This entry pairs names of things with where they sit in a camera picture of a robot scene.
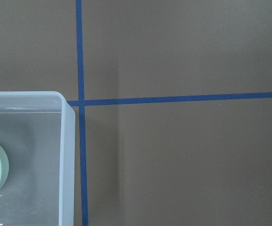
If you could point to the clear plastic bin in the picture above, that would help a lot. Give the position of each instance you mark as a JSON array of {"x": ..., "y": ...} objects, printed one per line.
[{"x": 37, "y": 132}]

